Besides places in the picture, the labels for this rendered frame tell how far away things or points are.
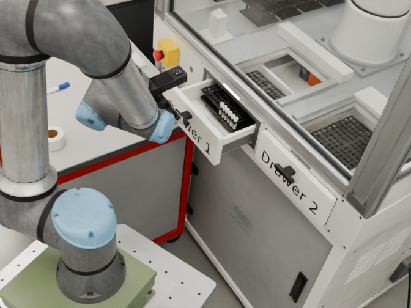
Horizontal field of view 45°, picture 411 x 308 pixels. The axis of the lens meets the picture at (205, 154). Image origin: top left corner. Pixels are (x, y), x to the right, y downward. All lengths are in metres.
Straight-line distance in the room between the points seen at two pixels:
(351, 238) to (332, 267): 0.16
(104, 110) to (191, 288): 0.48
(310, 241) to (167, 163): 0.58
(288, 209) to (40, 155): 0.80
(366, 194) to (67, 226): 0.67
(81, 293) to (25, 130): 0.37
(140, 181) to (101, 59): 1.00
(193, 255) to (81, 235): 1.29
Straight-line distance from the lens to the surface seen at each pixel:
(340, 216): 1.31
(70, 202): 0.99
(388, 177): 1.15
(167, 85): 1.29
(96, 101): 1.14
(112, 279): 1.10
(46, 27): 0.76
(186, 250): 2.22
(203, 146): 1.44
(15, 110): 0.90
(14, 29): 0.80
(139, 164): 1.67
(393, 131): 1.09
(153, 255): 1.30
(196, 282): 1.27
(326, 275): 1.49
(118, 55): 0.80
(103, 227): 0.97
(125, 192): 1.74
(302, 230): 1.49
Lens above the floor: 1.86
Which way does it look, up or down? 46 degrees down
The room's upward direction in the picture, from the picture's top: 8 degrees clockwise
